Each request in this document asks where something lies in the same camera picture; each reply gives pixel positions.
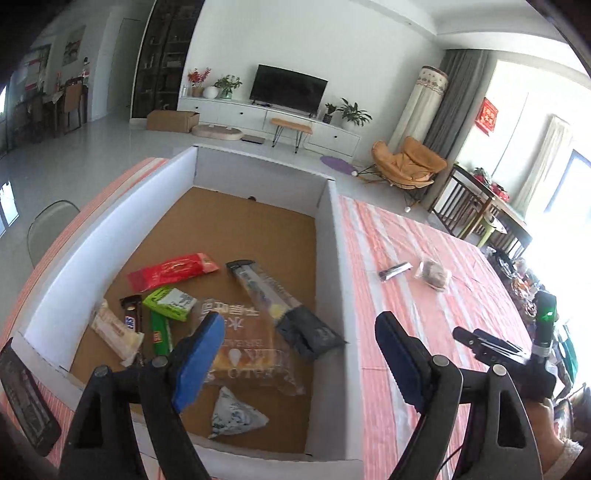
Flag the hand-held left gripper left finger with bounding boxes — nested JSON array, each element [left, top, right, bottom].
[[58, 312, 227, 480]]

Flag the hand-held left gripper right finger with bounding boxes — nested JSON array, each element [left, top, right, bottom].
[[375, 312, 543, 480]]

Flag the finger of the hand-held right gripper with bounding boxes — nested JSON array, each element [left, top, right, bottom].
[[473, 329, 527, 355], [452, 327, 533, 370]]

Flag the clear bread packet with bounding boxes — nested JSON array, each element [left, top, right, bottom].
[[191, 298, 308, 398]]

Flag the red snack packet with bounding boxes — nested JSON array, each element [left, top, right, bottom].
[[127, 252, 221, 292]]

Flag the long clear black-ended packet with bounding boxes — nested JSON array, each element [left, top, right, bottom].
[[225, 260, 347, 361]]

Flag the white cardboard box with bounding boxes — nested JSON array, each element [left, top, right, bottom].
[[18, 144, 365, 462]]

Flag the person's right forearm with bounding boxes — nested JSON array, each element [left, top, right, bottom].
[[538, 438, 588, 480]]

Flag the person's right hand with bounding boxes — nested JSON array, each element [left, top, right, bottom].
[[524, 397, 567, 462]]

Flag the pile of assorted packages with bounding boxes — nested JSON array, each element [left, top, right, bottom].
[[480, 244, 591, 416]]

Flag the dark green snack bar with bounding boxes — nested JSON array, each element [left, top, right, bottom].
[[148, 310, 174, 357]]

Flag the white triangular packet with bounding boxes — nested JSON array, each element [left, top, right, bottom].
[[208, 387, 270, 439]]

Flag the light green snack packet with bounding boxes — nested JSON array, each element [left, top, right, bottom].
[[142, 286, 197, 322]]

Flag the dark brown chocolate bar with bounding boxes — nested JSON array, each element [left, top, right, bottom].
[[119, 295, 143, 334]]

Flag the cream wafer packet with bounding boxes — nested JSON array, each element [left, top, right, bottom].
[[90, 300, 145, 361]]

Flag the clear packet with brown pastry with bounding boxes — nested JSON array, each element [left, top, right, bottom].
[[414, 258, 452, 291]]

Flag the small black snack bar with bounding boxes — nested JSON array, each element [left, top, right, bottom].
[[379, 261, 413, 281]]

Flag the light green plastic stool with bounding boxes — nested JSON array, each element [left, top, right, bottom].
[[478, 217, 507, 248]]

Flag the dark wooden side table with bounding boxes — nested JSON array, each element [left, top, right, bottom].
[[455, 161, 533, 251]]

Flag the striped orange grey tablecloth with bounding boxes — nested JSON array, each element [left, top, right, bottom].
[[0, 157, 573, 480]]

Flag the dark wooden slatted chair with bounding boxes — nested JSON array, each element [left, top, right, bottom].
[[429, 162, 491, 237]]

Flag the window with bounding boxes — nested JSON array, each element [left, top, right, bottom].
[[545, 148, 591, 224]]

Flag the black flat device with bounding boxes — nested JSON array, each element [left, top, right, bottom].
[[0, 338, 62, 457]]

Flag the white curtain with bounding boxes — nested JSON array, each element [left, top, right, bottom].
[[512, 115, 573, 217]]

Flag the orange lounge chair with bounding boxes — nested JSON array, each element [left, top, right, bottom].
[[365, 136, 448, 206]]

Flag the grey round-backed chair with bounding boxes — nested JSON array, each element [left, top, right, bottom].
[[27, 200, 80, 269]]

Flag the purple round floor mat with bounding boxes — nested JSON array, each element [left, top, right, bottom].
[[320, 155, 354, 175]]

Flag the white oval pet bed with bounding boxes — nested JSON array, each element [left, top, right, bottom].
[[191, 124, 243, 142]]

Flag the brown cardboard box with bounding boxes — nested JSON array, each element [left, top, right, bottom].
[[147, 110, 200, 133]]

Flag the covered standing air conditioner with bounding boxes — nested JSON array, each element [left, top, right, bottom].
[[387, 66, 450, 153]]

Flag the white TV cabinet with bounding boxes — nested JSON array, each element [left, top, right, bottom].
[[178, 96, 362, 157]]

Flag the grey curtain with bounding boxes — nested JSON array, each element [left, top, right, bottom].
[[422, 48, 490, 163]]

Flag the large leafy potted plant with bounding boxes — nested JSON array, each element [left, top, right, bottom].
[[338, 98, 373, 128]]

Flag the wooden stool with metal legs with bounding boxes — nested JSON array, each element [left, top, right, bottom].
[[270, 117, 314, 154]]

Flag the green plant in glass vase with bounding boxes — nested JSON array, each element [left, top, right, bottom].
[[213, 75, 243, 100]]

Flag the red flowers in vase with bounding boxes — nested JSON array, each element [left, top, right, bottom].
[[187, 68, 212, 97]]

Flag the black television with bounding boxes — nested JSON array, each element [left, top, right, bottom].
[[249, 65, 329, 116]]

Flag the brown dining chair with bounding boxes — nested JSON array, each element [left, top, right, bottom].
[[62, 78, 89, 136]]

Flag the dark dining table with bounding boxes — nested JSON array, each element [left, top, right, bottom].
[[13, 88, 65, 145]]

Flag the dark display cabinet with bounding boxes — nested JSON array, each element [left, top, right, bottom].
[[130, 0, 204, 120]]

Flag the red wall decoration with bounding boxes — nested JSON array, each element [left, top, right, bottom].
[[478, 97, 500, 136]]

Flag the framed wall picture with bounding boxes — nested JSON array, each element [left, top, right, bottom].
[[23, 44, 52, 88], [62, 25, 88, 64]]

